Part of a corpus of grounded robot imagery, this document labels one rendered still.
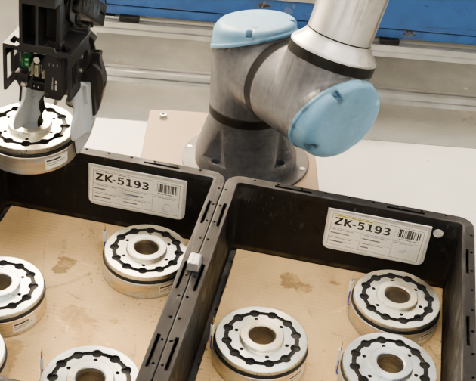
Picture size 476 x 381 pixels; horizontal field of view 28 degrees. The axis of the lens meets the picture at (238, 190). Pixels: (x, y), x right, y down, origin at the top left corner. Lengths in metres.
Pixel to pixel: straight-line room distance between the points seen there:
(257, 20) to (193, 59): 2.10
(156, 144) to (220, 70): 0.20
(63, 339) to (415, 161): 0.81
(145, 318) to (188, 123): 0.49
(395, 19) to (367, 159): 1.35
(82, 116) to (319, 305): 0.36
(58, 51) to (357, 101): 0.41
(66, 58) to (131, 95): 2.22
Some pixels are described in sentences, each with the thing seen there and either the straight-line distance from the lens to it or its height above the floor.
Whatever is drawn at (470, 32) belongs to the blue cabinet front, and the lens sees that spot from 3.03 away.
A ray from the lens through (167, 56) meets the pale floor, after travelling 3.42.
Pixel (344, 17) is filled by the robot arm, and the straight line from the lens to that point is 1.18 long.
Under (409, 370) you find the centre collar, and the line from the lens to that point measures 1.03.
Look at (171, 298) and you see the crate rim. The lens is 0.97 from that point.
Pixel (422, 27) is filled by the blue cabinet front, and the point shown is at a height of 0.37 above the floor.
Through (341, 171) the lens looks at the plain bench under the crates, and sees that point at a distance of 1.61.
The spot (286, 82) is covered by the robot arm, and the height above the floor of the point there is 1.01.
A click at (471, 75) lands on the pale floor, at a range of 3.59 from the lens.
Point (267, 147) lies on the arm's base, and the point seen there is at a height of 0.86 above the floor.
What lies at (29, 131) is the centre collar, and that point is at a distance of 1.06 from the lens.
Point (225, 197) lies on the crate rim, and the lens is 1.12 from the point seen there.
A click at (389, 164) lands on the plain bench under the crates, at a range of 1.65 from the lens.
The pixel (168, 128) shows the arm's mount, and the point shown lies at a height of 0.79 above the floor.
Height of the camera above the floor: 1.58
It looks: 35 degrees down
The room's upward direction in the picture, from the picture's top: 6 degrees clockwise
